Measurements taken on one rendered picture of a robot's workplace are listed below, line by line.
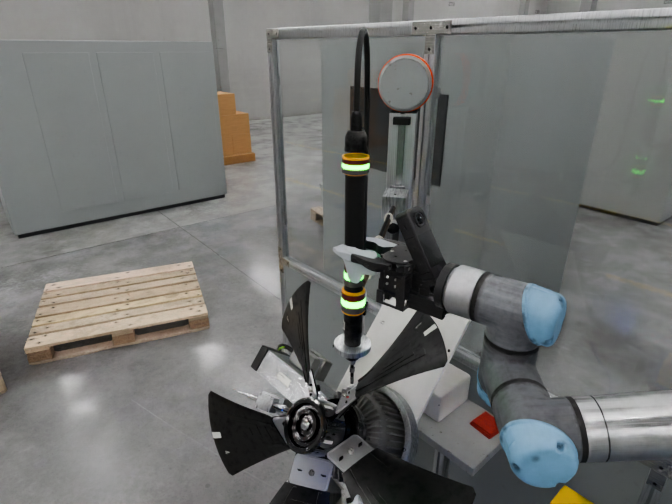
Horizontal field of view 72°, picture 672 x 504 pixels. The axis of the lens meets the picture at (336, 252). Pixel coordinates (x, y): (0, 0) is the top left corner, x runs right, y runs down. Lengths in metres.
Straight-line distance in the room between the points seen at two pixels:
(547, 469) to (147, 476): 2.34
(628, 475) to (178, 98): 5.88
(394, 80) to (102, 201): 5.25
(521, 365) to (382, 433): 0.55
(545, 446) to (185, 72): 6.15
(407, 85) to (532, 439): 1.05
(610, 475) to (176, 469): 1.97
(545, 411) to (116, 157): 5.94
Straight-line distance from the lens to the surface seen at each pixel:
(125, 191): 6.36
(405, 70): 1.41
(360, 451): 1.08
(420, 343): 1.01
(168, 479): 2.70
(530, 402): 0.63
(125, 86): 6.21
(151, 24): 13.36
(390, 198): 1.36
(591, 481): 1.70
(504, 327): 0.67
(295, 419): 1.09
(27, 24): 12.76
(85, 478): 2.87
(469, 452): 1.57
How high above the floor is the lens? 1.97
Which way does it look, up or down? 24 degrees down
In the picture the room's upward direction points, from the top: straight up
